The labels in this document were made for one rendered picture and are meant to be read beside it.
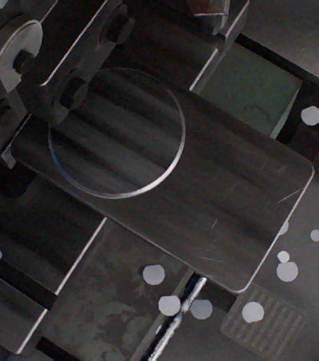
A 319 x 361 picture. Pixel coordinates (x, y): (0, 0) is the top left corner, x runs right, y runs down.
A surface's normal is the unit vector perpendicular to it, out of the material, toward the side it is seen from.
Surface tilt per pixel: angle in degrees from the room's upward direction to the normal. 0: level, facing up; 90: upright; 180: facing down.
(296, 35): 0
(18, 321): 0
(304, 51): 0
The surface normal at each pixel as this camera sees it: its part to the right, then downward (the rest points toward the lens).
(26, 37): 0.85, 0.51
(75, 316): 0.00, -0.25
